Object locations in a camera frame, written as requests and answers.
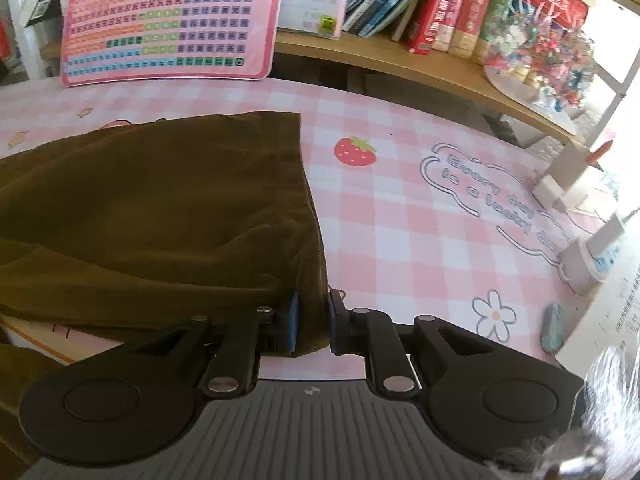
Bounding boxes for thick red dictionary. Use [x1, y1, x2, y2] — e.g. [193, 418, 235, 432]
[406, 0, 471, 56]

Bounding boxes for white charger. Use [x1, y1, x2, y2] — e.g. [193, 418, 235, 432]
[532, 174, 567, 207]

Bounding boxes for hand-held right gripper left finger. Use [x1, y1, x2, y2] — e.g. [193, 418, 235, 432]
[126, 290, 302, 401]

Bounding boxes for small blue eraser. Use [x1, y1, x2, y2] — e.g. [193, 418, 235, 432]
[541, 303, 566, 354]

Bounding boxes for white paper box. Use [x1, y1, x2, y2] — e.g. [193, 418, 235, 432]
[275, 0, 351, 39]

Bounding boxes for silver metal clasp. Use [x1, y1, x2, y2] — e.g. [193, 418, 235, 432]
[544, 440, 607, 480]

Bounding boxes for pink toy learning pad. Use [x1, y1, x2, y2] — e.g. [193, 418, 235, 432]
[59, 0, 287, 88]

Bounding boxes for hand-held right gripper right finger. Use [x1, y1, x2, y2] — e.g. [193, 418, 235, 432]
[326, 292, 500, 401]

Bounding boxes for brown corduroy pants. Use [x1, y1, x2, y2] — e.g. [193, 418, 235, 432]
[0, 110, 332, 467]

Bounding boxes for pink checkered desk mat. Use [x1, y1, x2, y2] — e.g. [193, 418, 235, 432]
[0, 77, 632, 382]

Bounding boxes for white printed paper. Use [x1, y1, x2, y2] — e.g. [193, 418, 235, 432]
[555, 252, 640, 382]

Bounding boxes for white power adapter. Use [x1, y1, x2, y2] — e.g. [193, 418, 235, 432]
[557, 209, 627, 294]

